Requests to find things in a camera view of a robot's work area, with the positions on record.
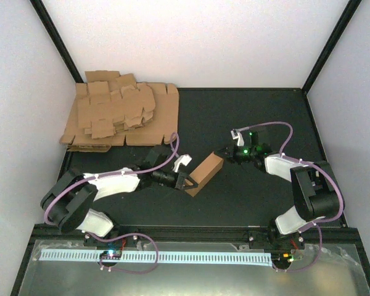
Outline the brown cardboard box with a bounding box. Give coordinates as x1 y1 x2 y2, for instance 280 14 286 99
186 152 224 197

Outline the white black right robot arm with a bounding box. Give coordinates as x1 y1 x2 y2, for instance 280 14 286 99
227 129 345 249

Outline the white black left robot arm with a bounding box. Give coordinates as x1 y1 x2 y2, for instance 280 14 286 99
40 145 224 246

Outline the stack of flat cardboard blanks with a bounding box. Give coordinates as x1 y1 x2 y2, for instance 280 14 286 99
59 70 179 152

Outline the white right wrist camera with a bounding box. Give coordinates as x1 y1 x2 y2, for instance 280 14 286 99
231 129 244 147

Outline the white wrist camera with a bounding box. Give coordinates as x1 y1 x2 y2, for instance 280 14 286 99
173 154 192 173
231 129 244 147

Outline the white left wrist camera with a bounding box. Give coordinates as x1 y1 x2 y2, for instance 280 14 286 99
173 154 192 173

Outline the white slotted cable duct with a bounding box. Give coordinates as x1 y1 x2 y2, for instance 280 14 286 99
38 249 273 267

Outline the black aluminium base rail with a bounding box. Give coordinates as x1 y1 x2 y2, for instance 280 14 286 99
33 224 358 247

